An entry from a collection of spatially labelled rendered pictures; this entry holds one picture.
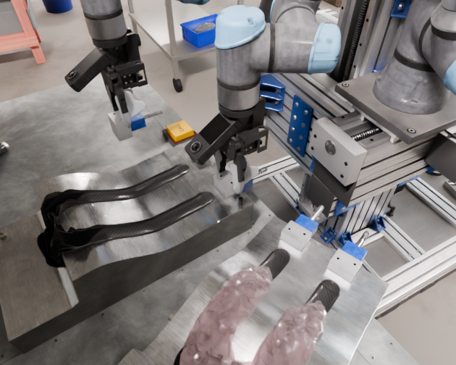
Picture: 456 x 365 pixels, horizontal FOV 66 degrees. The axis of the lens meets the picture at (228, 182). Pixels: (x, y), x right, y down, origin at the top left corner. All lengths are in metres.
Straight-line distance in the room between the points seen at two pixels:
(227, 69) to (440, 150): 0.57
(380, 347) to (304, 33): 0.55
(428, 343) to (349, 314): 1.07
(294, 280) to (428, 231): 1.15
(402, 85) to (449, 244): 1.05
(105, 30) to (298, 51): 0.39
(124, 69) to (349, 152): 0.50
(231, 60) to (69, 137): 0.70
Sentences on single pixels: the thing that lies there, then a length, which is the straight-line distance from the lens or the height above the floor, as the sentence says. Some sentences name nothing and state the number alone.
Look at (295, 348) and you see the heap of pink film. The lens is 0.58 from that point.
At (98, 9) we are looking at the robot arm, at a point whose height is 1.21.
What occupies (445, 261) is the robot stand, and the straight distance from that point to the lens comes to 1.71.
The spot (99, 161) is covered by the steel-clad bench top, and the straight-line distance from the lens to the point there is 1.04.
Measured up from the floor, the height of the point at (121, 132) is 0.93.
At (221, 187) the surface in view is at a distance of 0.75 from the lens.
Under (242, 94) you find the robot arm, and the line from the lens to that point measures 0.60.
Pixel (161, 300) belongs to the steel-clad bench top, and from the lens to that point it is 0.74.
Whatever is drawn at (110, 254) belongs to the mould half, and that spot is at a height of 0.93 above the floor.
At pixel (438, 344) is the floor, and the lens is 1.76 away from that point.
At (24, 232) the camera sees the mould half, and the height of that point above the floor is 0.86.
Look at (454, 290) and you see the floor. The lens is 1.92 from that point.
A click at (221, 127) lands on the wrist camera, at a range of 0.65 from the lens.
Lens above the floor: 1.46
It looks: 46 degrees down
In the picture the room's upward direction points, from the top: straight up
